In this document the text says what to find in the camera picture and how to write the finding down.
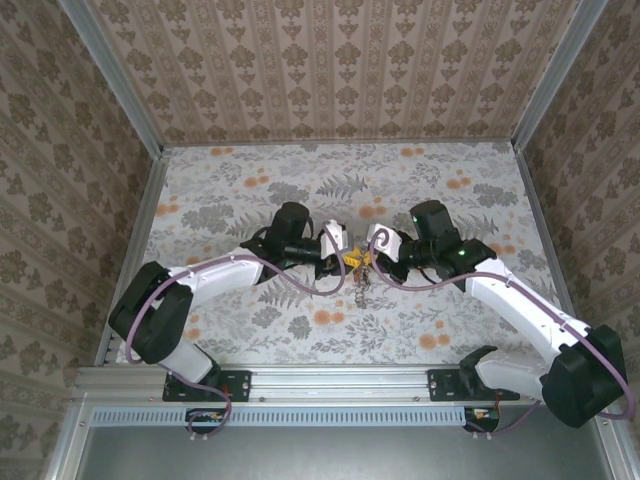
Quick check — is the grey metal panel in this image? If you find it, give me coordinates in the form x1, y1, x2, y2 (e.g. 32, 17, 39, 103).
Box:
79, 405, 616, 480

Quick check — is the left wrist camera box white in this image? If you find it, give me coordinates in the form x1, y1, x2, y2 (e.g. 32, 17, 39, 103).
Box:
318, 217, 351, 262

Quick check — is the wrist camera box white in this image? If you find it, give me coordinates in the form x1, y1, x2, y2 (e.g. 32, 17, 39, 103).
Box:
367, 222, 404, 267
318, 217, 351, 262

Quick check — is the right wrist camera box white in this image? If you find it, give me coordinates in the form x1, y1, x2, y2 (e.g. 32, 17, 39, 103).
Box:
367, 222, 404, 267

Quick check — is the thin aluminium table rail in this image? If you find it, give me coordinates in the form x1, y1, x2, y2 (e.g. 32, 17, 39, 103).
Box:
162, 139, 516, 150

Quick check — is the aluminium table side rail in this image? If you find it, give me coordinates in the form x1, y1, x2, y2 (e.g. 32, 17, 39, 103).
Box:
510, 141, 584, 334
93, 147, 171, 366

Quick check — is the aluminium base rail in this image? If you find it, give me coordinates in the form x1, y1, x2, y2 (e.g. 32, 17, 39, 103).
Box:
74, 363, 609, 404

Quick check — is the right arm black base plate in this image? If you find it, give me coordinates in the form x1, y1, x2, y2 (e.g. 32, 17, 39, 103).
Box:
426, 368, 521, 403

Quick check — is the slotted grey cable duct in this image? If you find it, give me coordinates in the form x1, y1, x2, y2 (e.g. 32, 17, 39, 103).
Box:
91, 405, 501, 428

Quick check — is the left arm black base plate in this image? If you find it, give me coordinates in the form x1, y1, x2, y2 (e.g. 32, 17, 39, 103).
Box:
162, 368, 252, 403

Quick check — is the aluminium frame post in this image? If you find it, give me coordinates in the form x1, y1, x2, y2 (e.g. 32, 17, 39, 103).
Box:
509, 0, 610, 151
55, 0, 167, 154

